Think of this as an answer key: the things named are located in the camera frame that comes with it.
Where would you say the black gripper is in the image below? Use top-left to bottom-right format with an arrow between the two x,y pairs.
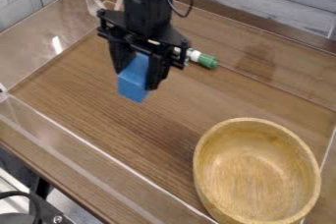
97,0 -> 191,90

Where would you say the blue rectangular block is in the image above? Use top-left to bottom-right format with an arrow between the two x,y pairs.
117,53 -> 149,102

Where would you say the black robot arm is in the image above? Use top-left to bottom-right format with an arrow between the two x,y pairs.
97,0 -> 195,90

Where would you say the brown wooden bowl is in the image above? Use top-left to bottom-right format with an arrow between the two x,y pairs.
193,118 -> 321,224

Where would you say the green and white marker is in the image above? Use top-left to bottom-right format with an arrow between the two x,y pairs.
184,48 -> 217,70

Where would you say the black metal table leg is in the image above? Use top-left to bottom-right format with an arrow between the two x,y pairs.
35,178 -> 51,199

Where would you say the clear acrylic tray wall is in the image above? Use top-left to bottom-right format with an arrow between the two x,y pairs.
0,0 -> 336,224

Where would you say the black cable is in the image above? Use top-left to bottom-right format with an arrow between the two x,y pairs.
0,191 -> 41,224

